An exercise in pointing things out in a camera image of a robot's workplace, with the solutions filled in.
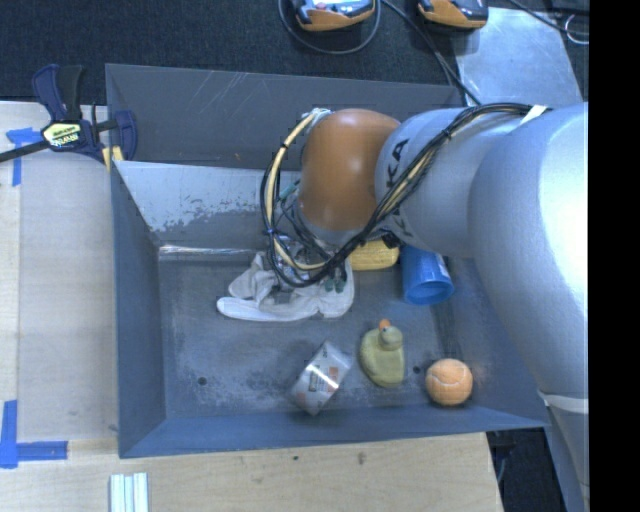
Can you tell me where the white cloth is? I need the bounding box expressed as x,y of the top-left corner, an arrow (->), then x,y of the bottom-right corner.
216,249 -> 356,323

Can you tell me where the yellow sponge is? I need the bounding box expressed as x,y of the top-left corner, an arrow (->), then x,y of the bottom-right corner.
347,239 -> 401,272

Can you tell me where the blue plastic cup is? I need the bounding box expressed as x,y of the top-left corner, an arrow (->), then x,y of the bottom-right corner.
399,243 -> 456,307

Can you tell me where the white and orange packet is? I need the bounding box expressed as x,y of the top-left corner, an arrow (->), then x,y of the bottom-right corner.
288,341 -> 353,417

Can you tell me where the grey metal bin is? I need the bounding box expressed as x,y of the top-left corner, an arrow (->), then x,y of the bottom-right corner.
103,63 -> 552,460

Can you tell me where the yellow toy duck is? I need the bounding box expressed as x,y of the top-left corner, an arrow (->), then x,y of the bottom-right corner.
358,318 -> 407,389

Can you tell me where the orange ball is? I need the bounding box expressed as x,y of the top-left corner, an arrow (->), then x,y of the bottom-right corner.
424,357 -> 474,407

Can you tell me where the pale wood board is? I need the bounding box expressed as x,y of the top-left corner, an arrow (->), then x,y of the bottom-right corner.
17,102 -> 121,443

